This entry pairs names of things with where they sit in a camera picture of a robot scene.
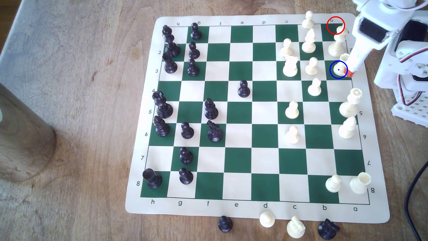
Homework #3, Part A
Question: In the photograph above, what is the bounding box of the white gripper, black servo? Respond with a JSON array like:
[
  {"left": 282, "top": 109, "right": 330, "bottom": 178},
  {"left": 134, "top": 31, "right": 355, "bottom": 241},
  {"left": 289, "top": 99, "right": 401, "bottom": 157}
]
[{"left": 346, "top": 0, "right": 416, "bottom": 78}]

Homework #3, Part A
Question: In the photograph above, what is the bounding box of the white chess rook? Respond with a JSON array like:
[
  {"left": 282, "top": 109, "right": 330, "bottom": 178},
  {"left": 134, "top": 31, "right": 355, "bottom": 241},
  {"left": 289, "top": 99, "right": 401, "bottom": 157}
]
[
  {"left": 349, "top": 172, "right": 372, "bottom": 195},
  {"left": 332, "top": 52, "right": 351, "bottom": 77}
]

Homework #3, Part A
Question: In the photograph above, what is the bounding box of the white chess pawn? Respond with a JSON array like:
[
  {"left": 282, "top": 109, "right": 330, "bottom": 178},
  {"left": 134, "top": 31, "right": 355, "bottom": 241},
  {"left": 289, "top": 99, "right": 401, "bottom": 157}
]
[
  {"left": 259, "top": 211, "right": 276, "bottom": 229},
  {"left": 325, "top": 174, "right": 342, "bottom": 193},
  {"left": 307, "top": 78, "right": 322, "bottom": 97},
  {"left": 280, "top": 38, "right": 294, "bottom": 58},
  {"left": 305, "top": 57, "right": 319, "bottom": 76},
  {"left": 302, "top": 11, "right": 315, "bottom": 29},
  {"left": 285, "top": 125, "right": 300, "bottom": 145},
  {"left": 285, "top": 101, "right": 300, "bottom": 120}
]

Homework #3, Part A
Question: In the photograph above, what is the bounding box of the white chess queen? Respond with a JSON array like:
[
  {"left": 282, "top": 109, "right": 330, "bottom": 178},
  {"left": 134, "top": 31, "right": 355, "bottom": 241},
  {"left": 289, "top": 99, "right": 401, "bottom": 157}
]
[{"left": 339, "top": 88, "right": 364, "bottom": 118}]

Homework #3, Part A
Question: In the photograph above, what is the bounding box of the white chess bishop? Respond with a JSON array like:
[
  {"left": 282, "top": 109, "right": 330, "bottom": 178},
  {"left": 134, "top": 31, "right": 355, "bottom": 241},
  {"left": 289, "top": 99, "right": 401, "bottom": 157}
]
[
  {"left": 301, "top": 28, "right": 317, "bottom": 54},
  {"left": 338, "top": 116, "right": 358, "bottom": 140}
]

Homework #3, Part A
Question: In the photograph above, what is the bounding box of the white chess knight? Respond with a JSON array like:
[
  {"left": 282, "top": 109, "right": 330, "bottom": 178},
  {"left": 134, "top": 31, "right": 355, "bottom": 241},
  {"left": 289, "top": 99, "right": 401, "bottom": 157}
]
[
  {"left": 282, "top": 55, "right": 299, "bottom": 78},
  {"left": 286, "top": 216, "right": 306, "bottom": 239}
]

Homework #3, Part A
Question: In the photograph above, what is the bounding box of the black chess pawn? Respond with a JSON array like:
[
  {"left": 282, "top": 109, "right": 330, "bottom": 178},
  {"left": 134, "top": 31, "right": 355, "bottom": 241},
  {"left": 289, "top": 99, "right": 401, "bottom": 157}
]
[
  {"left": 187, "top": 58, "right": 200, "bottom": 77},
  {"left": 179, "top": 147, "right": 194, "bottom": 165},
  {"left": 218, "top": 216, "right": 233, "bottom": 233},
  {"left": 237, "top": 80, "right": 251, "bottom": 98},
  {"left": 188, "top": 42, "right": 201, "bottom": 60},
  {"left": 181, "top": 122, "right": 195, "bottom": 140},
  {"left": 179, "top": 167, "right": 194, "bottom": 185},
  {"left": 190, "top": 22, "right": 202, "bottom": 41}
]

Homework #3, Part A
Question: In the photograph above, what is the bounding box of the green and white chess mat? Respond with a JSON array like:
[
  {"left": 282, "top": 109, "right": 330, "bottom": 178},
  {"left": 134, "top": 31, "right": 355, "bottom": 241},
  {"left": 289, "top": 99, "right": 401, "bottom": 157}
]
[{"left": 125, "top": 13, "right": 390, "bottom": 224}]

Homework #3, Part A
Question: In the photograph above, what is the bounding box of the black chess bishop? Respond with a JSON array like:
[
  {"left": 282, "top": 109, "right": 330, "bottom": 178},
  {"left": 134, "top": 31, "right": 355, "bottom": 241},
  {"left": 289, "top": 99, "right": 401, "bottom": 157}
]
[
  {"left": 153, "top": 115, "right": 171, "bottom": 137},
  {"left": 204, "top": 98, "right": 219, "bottom": 121}
]

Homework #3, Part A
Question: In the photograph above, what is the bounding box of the black chess knight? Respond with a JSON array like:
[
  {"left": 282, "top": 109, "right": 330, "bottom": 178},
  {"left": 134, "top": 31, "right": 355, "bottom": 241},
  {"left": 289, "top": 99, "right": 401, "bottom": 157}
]
[
  {"left": 317, "top": 218, "right": 341, "bottom": 240},
  {"left": 206, "top": 120, "right": 224, "bottom": 143}
]

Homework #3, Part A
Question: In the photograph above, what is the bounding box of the black chess king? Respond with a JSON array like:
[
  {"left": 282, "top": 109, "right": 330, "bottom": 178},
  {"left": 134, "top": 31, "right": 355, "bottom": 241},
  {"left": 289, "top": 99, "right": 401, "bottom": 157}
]
[{"left": 162, "top": 25, "right": 181, "bottom": 58}]

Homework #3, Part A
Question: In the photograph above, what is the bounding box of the black chess queen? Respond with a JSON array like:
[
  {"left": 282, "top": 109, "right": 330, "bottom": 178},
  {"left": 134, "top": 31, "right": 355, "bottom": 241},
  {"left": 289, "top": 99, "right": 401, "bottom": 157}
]
[{"left": 152, "top": 90, "right": 174, "bottom": 119}]

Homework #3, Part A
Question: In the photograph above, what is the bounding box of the red black servo wire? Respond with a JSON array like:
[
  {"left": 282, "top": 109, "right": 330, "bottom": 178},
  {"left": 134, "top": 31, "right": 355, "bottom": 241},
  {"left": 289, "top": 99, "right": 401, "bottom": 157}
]
[{"left": 397, "top": 74, "right": 424, "bottom": 106}]

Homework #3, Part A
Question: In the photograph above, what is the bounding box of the white perforated base plate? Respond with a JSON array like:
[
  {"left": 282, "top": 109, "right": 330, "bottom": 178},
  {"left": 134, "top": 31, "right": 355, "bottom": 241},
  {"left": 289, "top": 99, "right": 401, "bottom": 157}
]
[{"left": 391, "top": 95, "right": 428, "bottom": 128}]

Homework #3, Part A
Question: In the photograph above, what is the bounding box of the black cable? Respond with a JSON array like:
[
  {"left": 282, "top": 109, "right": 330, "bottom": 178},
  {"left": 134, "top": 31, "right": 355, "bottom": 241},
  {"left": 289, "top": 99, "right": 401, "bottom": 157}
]
[{"left": 404, "top": 160, "right": 428, "bottom": 241}]

